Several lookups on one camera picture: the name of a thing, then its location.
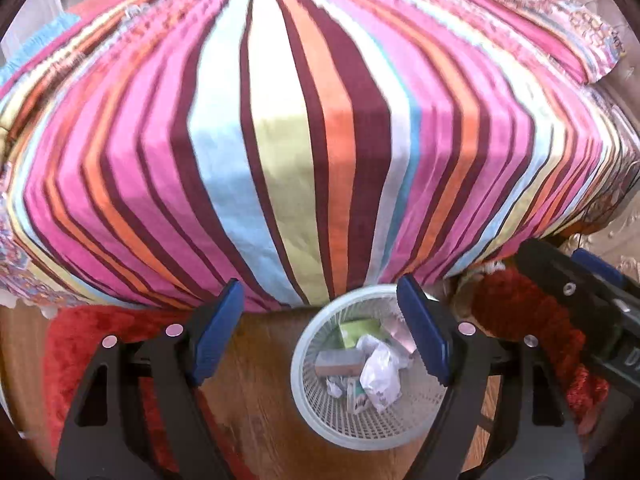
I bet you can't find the red fluffy left slipper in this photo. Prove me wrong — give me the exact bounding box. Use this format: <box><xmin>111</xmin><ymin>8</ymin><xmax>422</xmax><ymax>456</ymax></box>
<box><xmin>44</xmin><ymin>300</ymin><xmax>254</xmax><ymax>479</ymax></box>

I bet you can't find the striped colourful bed cover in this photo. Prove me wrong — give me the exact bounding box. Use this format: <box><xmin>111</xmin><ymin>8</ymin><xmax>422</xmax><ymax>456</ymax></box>
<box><xmin>1</xmin><ymin>0</ymin><xmax>639</xmax><ymax>312</ymax></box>

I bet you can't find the red fluffy right slipper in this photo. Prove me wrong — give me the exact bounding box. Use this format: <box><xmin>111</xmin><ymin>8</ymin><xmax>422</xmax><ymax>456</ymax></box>
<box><xmin>472</xmin><ymin>269</ymin><xmax>610</xmax><ymax>436</ymax></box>

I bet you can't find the pink white toilet cover packet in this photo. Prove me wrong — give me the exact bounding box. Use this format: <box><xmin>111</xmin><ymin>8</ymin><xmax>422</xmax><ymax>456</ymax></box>
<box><xmin>381</xmin><ymin>315</ymin><xmax>416</xmax><ymax>356</ymax></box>

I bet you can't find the large white paper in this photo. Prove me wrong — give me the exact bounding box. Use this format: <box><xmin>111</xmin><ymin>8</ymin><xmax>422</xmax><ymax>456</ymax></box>
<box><xmin>356</xmin><ymin>335</ymin><xmax>413</xmax><ymax>413</ymax></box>

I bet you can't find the teal white small box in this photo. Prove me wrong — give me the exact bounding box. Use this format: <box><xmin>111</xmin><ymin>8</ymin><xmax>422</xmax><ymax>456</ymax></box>
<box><xmin>346</xmin><ymin>377</ymin><xmax>371</xmax><ymax>415</ymax></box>

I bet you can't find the cream carved nightstand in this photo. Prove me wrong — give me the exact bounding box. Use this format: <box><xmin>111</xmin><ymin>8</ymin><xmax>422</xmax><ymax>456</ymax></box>
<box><xmin>561</xmin><ymin>195</ymin><xmax>640</xmax><ymax>281</ymax></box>

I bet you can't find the small white paper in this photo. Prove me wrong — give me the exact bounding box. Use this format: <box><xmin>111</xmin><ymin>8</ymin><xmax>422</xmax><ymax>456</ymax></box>
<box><xmin>326</xmin><ymin>376</ymin><xmax>346</xmax><ymax>399</ymax></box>

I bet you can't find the white grey carton box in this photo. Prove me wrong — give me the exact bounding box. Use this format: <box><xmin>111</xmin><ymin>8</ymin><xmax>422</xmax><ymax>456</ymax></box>
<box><xmin>314</xmin><ymin>348</ymin><xmax>367</xmax><ymax>377</ymax></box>

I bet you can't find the floral pink pillow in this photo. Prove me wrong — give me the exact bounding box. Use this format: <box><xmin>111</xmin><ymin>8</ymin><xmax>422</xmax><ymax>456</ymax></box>
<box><xmin>471</xmin><ymin>0</ymin><xmax>624</xmax><ymax>84</ymax></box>

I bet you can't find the white mesh waste basket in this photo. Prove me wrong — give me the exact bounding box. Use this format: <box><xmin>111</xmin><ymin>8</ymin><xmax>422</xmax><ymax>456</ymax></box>
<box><xmin>291</xmin><ymin>285</ymin><xmax>446</xmax><ymax>451</ymax></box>

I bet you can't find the green cardboard box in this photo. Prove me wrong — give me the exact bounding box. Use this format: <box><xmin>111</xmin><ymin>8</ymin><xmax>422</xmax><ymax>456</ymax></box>
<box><xmin>338</xmin><ymin>318</ymin><xmax>386</xmax><ymax>349</ymax></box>

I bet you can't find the red fluffy slipper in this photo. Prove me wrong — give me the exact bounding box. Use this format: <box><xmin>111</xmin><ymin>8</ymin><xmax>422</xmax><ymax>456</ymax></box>
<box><xmin>44</xmin><ymin>300</ymin><xmax>254</xmax><ymax>479</ymax></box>
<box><xmin>472</xmin><ymin>269</ymin><xmax>610</xmax><ymax>436</ymax></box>

